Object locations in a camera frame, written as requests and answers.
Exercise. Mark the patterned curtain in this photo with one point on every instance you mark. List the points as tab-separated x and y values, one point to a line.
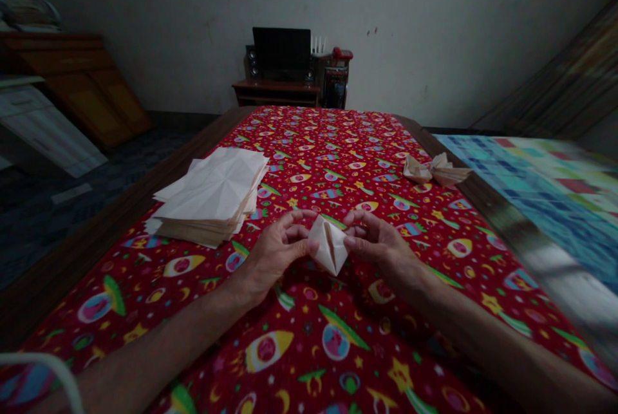
565	85

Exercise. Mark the person's right hand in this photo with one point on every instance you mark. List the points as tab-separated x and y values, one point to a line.
386	252

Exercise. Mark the black speaker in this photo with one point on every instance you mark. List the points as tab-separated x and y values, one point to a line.
253	62
310	71

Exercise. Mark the white paper piece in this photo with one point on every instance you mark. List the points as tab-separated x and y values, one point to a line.
328	245

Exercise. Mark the white paper strip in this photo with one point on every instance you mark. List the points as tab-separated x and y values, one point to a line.
71	193

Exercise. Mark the white router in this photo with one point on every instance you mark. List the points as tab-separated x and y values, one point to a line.
319	49

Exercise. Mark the person's left hand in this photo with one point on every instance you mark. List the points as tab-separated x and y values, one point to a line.
263	259

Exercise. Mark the blue patchwork bed cover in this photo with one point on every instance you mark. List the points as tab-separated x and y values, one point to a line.
555	192

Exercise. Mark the red patterned tablecloth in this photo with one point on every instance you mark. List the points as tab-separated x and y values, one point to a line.
328	167

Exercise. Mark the black monitor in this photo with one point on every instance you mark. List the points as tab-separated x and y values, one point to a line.
281	52

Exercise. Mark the red telephone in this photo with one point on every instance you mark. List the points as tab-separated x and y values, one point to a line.
342	54

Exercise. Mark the brown wooden cabinet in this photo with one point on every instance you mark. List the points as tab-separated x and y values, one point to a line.
91	85

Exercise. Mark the small wooden stand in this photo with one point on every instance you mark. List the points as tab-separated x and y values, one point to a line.
275	93

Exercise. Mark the finished folded paper figure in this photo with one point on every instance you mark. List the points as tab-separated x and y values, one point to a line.
449	171
416	170

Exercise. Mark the white cabinet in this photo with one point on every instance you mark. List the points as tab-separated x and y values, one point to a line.
43	124

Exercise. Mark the stack of creased paper sheets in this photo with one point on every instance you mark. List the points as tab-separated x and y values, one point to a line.
212	196

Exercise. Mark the pile of cloths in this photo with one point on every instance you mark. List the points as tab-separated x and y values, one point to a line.
26	13

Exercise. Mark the black narrow rack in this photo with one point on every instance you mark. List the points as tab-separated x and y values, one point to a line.
335	83

